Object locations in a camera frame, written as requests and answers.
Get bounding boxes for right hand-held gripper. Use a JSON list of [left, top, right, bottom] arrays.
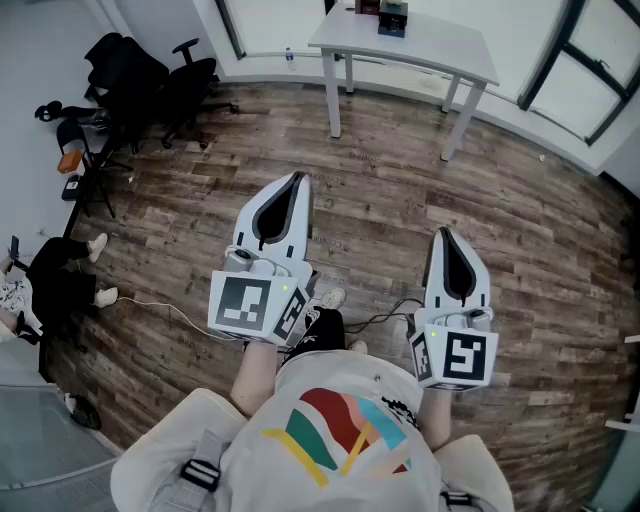
[[407, 227, 500, 392]]

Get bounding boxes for white table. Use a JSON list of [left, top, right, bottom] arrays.
[[307, 2, 501, 163]]

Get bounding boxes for person's cream printed shirt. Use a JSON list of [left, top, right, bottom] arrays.
[[109, 348, 516, 512]]

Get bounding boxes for black cable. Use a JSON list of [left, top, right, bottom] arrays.
[[343, 297, 426, 335]]

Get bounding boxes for orange translucent plastic container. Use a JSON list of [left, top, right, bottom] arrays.
[[56, 150, 84, 175]]

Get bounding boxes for black window frame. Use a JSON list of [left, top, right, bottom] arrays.
[[516, 0, 640, 147], [213, 0, 248, 61]]

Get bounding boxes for black shoes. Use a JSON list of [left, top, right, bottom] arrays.
[[68, 393, 104, 431]]

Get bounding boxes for black office chair with jacket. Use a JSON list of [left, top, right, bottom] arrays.
[[83, 31, 171, 154]]

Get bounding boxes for dark blue box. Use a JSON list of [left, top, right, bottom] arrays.
[[377, 2, 410, 37]]

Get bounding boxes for grey backpack strap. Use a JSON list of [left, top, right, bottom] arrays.
[[439, 488, 484, 512], [164, 428, 224, 512]]

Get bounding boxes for person's right forearm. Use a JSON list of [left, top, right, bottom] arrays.
[[417, 385, 454, 452]]

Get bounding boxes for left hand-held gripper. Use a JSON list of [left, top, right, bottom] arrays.
[[207, 171, 321, 347]]

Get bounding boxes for person's black trousers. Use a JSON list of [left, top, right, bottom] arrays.
[[281, 306, 347, 367]]

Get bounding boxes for white cable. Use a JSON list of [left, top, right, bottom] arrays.
[[116, 295, 237, 342]]

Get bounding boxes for black headset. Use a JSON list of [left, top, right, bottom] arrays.
[[33, 99, 110, 124]]

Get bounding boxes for white shelf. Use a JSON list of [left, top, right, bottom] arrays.
[[603, 333, 640, 434]]

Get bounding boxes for person's left forearm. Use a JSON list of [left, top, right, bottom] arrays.
[[229, 342, 282, 419]]

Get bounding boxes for black folding stand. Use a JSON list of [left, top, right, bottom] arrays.
[[54, 117, 135, 220]]

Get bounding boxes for grey glass desk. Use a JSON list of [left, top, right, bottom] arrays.
[[0, 383, 124, 492]]

